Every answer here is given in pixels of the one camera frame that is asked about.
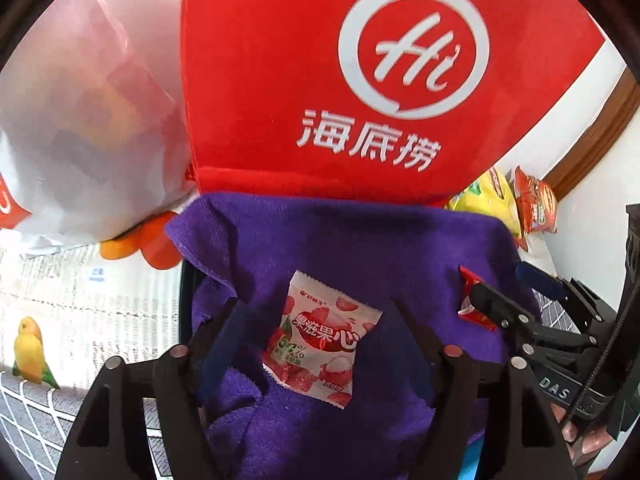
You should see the brown wooden frame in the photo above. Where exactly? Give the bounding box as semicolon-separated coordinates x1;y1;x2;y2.
542;67;640;201

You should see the white plastic bag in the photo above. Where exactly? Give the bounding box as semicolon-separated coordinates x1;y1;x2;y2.
0;0;198;256

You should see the grey checked cloth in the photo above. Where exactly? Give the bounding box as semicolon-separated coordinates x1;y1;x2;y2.
0;287;583;480

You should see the light blue sheet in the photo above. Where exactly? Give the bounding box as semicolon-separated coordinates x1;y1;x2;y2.
462;437;485;480

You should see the orange potato chips bag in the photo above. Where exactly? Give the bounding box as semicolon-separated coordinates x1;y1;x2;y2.
514;166;560;235

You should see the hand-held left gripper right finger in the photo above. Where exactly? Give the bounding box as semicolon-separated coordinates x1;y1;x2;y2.
392;299;576;480

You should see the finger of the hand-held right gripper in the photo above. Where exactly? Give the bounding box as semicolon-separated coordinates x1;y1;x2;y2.
515;261;618;333
467;282;601;361

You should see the purple cloth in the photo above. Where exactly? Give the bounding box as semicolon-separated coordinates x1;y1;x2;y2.
164;191;541;480

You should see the white pink lychee snack packet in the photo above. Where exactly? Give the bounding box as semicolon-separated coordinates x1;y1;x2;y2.
261;270;383;410

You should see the yellow potato chips bag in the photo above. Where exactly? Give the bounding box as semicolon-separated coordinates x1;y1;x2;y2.
445;167;523;238

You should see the white printed mat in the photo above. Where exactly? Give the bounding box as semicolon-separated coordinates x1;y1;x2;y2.
0;210;558;391

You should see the red paper bag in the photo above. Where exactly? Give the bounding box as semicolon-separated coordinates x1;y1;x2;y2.
180;0;606;208

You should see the red candy packet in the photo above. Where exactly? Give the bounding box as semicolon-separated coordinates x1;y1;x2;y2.
457;266;501;333

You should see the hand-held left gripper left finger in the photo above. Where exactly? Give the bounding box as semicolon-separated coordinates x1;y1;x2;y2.
55;297;251;480

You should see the person's right hand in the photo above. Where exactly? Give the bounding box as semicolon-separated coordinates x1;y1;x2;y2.
550;405;611;466

